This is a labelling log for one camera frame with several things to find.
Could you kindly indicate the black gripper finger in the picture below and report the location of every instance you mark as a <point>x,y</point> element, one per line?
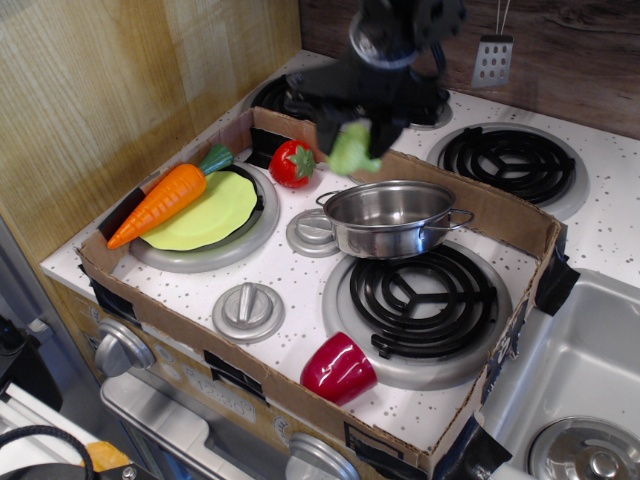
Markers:
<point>328,122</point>
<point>385,129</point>

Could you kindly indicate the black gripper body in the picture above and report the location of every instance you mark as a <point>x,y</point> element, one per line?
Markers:
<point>350,82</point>

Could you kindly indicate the green toy broccoli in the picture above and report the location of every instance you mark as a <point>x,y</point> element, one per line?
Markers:
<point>350,153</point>

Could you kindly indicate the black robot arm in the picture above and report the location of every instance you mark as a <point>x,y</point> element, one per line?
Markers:
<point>392,34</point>

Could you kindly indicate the small steel pan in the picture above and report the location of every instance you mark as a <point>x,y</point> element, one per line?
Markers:
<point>393,219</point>

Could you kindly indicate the back silver stove knob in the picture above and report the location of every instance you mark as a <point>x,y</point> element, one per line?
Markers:
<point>430,118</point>

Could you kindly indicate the silver stove knob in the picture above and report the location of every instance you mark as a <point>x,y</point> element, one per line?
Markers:
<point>430,118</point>
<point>310,234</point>
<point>248,313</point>

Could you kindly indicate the red toy strawberry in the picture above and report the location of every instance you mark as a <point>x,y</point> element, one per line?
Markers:
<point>293,164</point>

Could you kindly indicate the back left black burner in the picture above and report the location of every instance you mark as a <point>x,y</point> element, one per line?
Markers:
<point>276,95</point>

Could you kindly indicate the black burner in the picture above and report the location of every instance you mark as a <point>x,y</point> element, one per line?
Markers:
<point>276,95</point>
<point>425,323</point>
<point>534,165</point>

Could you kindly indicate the hanging metal spatula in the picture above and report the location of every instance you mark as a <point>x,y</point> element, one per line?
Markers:
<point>494,53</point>

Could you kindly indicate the middle silver stove knob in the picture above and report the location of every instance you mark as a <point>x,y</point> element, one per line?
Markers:
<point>310,234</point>

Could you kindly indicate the back right black burner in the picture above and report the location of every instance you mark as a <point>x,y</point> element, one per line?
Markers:
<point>534,165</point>

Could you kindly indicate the yellow-green toy plate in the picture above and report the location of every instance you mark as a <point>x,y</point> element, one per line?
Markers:
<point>225,206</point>

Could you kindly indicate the orange toy carrot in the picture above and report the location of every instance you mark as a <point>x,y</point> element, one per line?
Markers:
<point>176,191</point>

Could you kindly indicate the front right black burner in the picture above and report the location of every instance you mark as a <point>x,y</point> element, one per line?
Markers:
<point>425,323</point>

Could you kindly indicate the front silver stove knob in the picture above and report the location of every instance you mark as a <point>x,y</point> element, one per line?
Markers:
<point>248,313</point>

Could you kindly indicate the red toy cup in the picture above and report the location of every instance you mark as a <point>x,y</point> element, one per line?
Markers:
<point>339,371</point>

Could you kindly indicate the steel toy sink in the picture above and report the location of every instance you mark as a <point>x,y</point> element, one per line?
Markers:
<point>581,362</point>

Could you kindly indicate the left silver oven knob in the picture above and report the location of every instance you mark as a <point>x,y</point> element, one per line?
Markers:
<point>120,350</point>

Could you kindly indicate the silver oven knob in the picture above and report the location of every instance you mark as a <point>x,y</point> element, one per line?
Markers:
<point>120,350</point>
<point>312,459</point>

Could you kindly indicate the right silver oven knob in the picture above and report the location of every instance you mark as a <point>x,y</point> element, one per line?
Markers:
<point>312,459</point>

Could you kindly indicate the silver sink drain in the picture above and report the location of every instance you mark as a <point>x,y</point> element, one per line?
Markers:
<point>583,448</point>

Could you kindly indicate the orange yellow object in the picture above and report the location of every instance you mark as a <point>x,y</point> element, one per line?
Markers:
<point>105,456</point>

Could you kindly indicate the silver oven door handle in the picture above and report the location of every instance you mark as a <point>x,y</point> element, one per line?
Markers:
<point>170,427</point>

